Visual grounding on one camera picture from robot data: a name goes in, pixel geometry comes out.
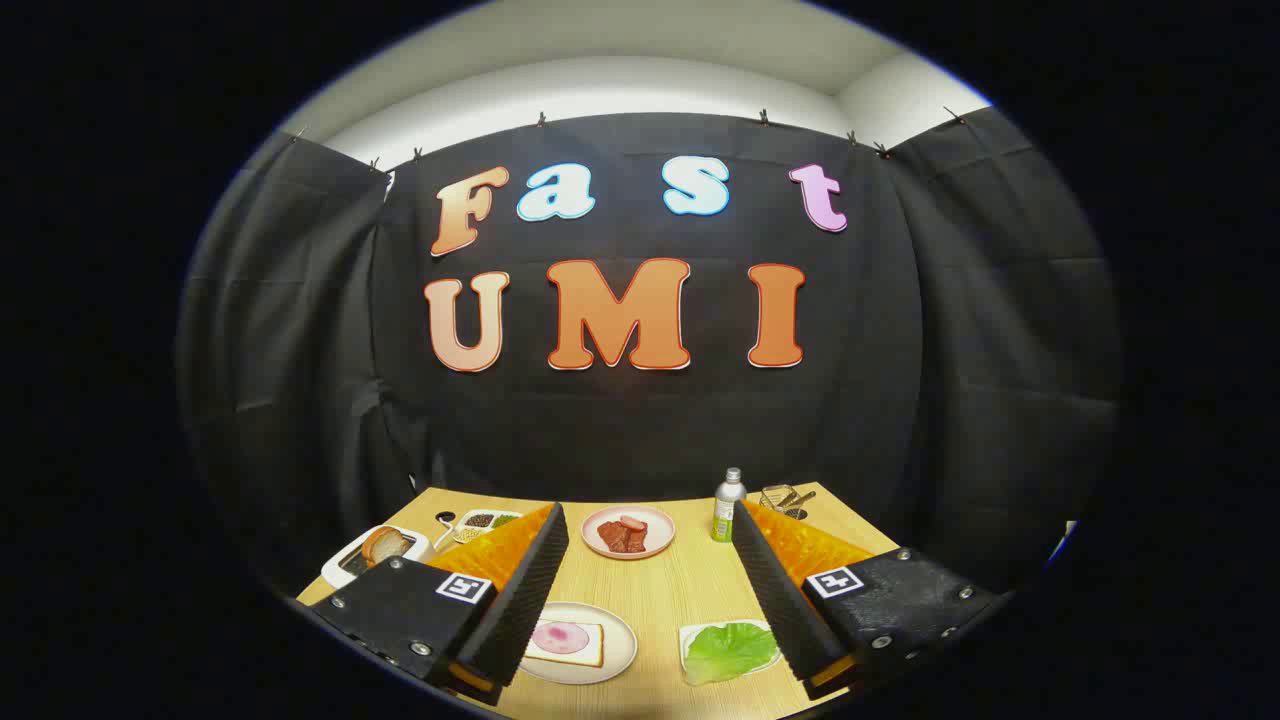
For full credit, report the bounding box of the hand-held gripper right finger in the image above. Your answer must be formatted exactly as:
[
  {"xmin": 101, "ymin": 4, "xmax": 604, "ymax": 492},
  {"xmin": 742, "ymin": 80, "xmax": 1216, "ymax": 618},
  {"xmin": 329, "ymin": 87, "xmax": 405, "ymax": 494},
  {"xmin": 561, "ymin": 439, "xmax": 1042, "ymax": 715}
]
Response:
[{"xmin": 732, "ymin": 498, "xmax": 1006, "ymax": 701}]

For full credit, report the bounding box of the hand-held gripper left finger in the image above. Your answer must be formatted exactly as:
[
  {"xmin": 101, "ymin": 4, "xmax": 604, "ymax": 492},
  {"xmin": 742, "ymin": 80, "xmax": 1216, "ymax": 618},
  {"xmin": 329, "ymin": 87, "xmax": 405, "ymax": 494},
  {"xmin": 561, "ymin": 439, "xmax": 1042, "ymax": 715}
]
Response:
[{"xmin": 308, "ymin": 502, "xmax": 571, "ymax": 707}]

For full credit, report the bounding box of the green lettuce leaf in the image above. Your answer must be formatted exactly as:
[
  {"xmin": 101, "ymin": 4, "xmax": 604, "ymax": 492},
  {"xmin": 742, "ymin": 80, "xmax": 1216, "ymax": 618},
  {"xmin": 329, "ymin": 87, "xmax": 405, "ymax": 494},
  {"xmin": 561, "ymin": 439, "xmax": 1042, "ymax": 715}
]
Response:
[{"xmin": 684, "ymin": 622, "xmax": 781, "ymax": 686}]

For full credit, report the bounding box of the plain toast bread slice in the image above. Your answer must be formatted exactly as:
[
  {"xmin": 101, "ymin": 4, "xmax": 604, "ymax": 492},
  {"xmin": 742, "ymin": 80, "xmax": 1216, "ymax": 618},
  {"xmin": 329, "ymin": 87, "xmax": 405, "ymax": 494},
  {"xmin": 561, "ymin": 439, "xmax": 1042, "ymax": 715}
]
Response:
[{"xmin": 361, "ymin": 527, "xmax": 412, "ymax": 567}]

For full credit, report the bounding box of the white divided bean dish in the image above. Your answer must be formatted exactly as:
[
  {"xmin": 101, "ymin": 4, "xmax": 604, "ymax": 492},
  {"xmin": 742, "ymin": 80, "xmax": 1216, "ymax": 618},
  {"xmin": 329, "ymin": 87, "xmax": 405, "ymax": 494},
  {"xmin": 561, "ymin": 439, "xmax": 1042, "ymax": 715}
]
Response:
[{"xmin": 452, "ymin": 509, "xmax": 524, "ymax": 544}]

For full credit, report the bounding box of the bread slice under ham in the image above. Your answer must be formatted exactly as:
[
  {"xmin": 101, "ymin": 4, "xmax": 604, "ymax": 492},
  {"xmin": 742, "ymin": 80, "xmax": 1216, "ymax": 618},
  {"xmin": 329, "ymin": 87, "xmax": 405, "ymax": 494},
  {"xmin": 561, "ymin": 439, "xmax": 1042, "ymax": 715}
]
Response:
[{"xmin": 523, "ymin": 620, "xmax": 605, "ymax": 668}]

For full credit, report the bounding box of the small white square plate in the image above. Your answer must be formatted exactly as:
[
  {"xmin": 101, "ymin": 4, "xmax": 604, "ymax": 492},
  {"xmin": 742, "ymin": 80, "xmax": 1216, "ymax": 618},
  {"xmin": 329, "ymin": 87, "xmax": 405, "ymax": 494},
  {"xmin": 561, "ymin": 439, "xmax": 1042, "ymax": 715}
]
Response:
[{"xmin": 679, "ymin": 619, "xmax": 783, "ymax": 688}]

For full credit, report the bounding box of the round grey plate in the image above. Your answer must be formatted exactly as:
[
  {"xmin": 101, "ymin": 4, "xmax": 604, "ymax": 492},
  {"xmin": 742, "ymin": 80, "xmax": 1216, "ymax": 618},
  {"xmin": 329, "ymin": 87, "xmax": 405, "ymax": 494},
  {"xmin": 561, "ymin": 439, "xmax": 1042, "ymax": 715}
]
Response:
[{"xmin": 518, "ymin": 601, "xmax": 638, "ymax": 686}]

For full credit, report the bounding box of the silver bottle with green label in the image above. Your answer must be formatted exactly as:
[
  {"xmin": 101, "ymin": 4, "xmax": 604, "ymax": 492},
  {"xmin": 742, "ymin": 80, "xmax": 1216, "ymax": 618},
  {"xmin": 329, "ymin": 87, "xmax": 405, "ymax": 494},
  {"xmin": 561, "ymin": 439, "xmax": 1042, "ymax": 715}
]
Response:
[{"xmin": 711, "ymin": 467, "xmax": 747, "ymax": 544}]

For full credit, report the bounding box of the pink plate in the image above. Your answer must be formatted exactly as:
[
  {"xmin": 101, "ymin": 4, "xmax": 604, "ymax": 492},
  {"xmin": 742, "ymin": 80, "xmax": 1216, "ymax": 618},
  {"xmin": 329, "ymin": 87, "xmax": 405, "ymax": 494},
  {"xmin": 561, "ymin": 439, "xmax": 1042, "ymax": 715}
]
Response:
[{"xmin": 581, "ymin": 504, "xmax": 676, "ymax": 560}]

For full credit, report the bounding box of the white toaster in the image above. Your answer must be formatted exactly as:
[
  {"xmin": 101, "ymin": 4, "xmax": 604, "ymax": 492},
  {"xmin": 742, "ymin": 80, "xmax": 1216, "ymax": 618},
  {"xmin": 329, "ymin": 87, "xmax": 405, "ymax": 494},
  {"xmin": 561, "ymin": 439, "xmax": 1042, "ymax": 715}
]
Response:
[{"xmin": 320, "ymin": 525, "xmax": 436, "ymax": 591}]

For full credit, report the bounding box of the black backdrop cloth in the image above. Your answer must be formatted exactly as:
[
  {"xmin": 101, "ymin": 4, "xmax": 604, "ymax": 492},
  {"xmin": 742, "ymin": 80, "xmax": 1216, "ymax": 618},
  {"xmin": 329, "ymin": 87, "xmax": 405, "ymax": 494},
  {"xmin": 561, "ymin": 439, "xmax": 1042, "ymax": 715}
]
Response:
[{"xmin": 175, "ymin": 108, "xmax": 1121, "ymax": 601}]

